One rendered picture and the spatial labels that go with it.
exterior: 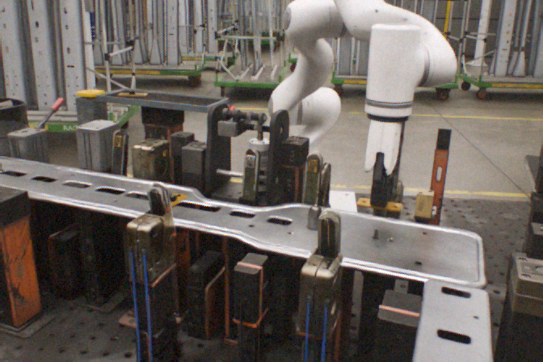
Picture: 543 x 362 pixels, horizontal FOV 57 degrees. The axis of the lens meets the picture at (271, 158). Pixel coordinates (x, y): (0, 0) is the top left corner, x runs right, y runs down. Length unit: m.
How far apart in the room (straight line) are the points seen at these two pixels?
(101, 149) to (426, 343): 0.97
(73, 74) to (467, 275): 4.82
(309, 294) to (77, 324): 0.68
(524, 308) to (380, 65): 0.45
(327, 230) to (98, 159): 0.77
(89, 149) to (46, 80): 4.10
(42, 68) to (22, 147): 3.93
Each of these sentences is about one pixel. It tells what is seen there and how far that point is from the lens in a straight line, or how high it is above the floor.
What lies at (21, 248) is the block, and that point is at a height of 0.90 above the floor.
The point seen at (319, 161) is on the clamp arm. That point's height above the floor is 1.09.
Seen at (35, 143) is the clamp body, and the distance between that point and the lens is 1.62.
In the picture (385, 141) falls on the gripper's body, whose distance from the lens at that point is 0.90.
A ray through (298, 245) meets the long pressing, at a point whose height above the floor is 1.00.
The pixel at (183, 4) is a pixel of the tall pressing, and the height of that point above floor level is 1.28.
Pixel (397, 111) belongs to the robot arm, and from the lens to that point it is 0.90.
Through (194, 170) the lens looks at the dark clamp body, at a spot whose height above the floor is 1.02.
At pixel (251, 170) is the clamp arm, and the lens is 1.20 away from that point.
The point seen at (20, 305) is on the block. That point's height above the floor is 0.77.
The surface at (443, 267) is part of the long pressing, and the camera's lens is 0.96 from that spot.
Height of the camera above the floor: 1.45
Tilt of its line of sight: 18 degrees down
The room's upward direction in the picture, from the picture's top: 1 degrees clockwise
